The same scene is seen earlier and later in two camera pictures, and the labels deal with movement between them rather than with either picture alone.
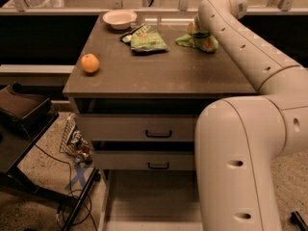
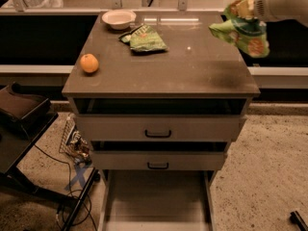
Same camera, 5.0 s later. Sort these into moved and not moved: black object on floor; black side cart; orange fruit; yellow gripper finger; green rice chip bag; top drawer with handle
Moved: yellow gripper finger; green rice chip bag
Not moved: orange fruit; black object on floor; top drawer with handle; black side cart
